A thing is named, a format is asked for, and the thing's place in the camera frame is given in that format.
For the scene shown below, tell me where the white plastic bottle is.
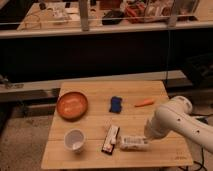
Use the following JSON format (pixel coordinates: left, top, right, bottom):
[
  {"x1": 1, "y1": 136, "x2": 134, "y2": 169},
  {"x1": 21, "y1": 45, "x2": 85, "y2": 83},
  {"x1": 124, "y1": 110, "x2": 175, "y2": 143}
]
[{"x1": 119, "y1": 135, "x2": 149, "y2": 151}]

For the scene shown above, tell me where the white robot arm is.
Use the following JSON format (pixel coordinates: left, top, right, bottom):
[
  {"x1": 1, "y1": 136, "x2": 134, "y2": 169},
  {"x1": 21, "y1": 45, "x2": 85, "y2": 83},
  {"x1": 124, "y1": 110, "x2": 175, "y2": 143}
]
[{"x1": 144, "y1": 96, "x2": 213, "y2": 154}]

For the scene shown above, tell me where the blue sponge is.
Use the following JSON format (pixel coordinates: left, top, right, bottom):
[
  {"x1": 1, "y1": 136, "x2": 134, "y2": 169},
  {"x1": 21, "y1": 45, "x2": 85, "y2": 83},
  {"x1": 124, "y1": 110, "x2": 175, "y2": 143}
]
[{"x1": 109, "y1": 96, "x2": 122, "y2": 113}]

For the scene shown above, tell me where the orange carrot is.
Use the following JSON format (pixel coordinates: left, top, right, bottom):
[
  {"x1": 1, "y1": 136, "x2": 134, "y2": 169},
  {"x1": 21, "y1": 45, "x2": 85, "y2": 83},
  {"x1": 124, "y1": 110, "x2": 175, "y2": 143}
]
[{"x1": 134, "y1": 99, "x2": 155, "y2": 107}]

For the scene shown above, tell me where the black rectangular harmonica box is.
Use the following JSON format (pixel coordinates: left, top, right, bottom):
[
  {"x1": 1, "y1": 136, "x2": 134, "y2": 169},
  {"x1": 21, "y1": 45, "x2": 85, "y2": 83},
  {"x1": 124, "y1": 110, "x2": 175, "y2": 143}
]
[{"x1": 101, "y1": 125, "x2": 120, "y2": 155}]

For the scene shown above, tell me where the white cup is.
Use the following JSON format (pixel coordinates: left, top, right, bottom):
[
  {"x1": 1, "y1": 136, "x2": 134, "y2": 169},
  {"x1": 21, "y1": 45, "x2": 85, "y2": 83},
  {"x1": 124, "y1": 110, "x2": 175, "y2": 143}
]
[{"x1": 64, "y1": 129, "x2": 85, "y2": 154}]

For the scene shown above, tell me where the black bag on shelf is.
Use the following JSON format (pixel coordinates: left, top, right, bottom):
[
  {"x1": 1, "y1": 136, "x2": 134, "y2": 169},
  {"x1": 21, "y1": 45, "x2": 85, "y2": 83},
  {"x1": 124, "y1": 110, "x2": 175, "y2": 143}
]
[{"x1": 102, "y1": 10, "x2": 124, "y2": 25}]

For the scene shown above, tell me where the red object on shelf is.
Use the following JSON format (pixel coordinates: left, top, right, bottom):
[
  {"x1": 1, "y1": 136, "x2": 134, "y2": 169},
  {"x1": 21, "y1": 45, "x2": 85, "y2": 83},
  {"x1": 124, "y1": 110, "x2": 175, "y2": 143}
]
[{"x1": 125, "y1": 3, "x2": 145, "y2": 23}]

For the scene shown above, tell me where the metal shelf post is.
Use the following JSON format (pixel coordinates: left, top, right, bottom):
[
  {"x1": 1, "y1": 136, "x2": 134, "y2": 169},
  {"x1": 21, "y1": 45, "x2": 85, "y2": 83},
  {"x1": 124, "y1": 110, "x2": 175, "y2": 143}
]
[{"x1": 78, "y1": 0, "x2": 89, "y2": 31}]

